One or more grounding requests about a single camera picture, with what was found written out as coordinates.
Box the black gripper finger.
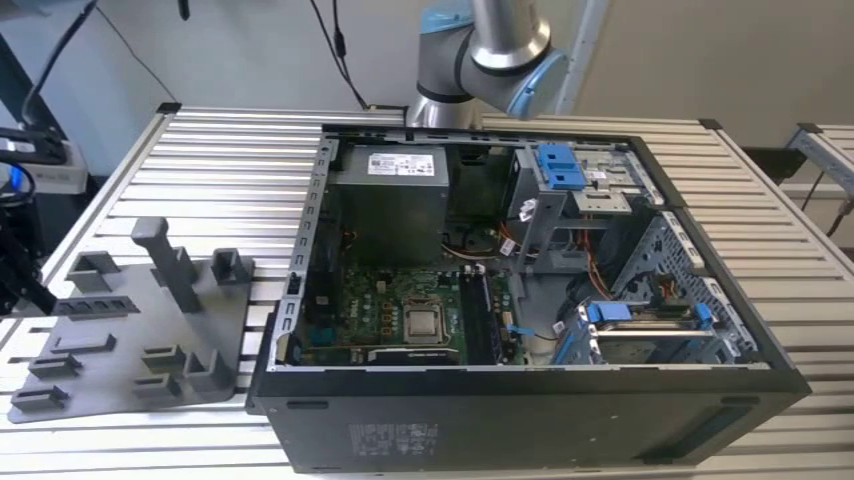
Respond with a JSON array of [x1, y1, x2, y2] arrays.
[[0, 262, 60, 317]]

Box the RAM memory stick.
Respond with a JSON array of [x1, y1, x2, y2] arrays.
[[51, 295, 146, 321], [478, 272, 502, 364]]

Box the grey plastic parts rack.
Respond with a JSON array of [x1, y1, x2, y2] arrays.
[[7, 216, 259, 425]]

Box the green motherboard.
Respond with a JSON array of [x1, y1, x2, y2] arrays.
[[293, 264, 533, 366]]

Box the grey power supply unit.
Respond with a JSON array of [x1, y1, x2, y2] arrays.
[[326, 144, 450, 266]]

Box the black CPU socket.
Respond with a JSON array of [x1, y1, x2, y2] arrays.
[[398, 297, 453, 347]]

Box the black graphics card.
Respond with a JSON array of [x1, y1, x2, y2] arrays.
[[365, 346, 463, 367]]

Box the silver CPU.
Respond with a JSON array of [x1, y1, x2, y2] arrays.
[[407, 309, 446, 339]]

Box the black open PC case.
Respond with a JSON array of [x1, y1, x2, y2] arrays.
[[243, 122, 814, 475]]

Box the hard disk in blue carrier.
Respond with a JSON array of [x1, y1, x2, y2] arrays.
[[557, 298, 733, 366]]

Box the grey metal drive cage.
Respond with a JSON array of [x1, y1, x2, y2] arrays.
[[510, 142, 664, 276]]

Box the black box beside table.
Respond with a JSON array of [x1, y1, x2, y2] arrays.
[[740, 146, 810, 187]]

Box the neighbouring metal slat table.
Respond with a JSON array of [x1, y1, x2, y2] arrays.
[[780, 121, 854, 201]]

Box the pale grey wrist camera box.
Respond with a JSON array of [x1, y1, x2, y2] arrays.
[[0, 142, 90, 195]]

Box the black slanted frame bar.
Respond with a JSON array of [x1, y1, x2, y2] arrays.
[[0, 32, 68, 146]]

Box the thick black camera cable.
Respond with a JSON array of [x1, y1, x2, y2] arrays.
[[18, 0, 102, 132]]

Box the thin black wall cable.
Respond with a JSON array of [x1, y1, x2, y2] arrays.
[[92, 0, 182, 105]]

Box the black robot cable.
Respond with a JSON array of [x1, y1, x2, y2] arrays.
[[307, 0, 409, 111]]

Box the yellow black power wire bundle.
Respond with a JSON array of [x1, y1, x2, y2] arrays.
[[441, 224, 529, 260]]

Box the orange data wire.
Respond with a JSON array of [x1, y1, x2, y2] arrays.
[[579, 227, 613, 301]]

